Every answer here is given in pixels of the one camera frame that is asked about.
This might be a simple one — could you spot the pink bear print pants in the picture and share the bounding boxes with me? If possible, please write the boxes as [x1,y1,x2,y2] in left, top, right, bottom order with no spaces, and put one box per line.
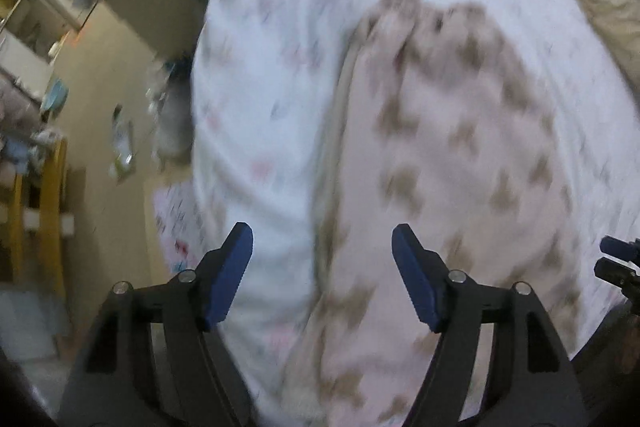
[282,0,582,426]

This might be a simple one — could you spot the plastic bottle on floor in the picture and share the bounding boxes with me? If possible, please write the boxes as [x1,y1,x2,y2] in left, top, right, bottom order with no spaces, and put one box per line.
[110,104,134,182]

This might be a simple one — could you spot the yellow wooden rack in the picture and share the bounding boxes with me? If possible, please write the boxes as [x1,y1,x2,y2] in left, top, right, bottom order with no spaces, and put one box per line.
[1,139,75,301]

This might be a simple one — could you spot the white floral bed sheet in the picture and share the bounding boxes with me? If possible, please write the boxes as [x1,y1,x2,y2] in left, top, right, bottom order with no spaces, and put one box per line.
[188,0,640,427]

